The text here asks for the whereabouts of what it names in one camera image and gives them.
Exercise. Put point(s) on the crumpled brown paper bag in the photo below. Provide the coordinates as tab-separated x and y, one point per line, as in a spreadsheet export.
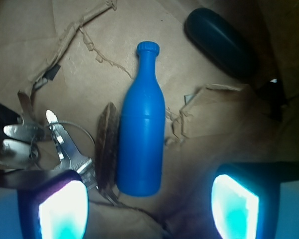
75	56

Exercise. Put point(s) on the brown wood bark piece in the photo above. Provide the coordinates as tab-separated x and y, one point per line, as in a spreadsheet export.
107	147

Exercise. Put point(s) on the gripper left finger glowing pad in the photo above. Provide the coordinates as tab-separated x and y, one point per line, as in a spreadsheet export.
49	204

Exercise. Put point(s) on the dark green cucumber toy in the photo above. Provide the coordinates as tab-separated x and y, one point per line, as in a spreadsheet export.
217	38

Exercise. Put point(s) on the silver keys on ring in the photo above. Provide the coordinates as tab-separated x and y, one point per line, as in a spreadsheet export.
28	144

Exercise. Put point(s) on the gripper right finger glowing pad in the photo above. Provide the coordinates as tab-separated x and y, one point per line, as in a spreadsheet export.
256	200

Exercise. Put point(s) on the blue plastic bottle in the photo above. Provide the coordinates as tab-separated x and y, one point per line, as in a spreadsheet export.
142	128

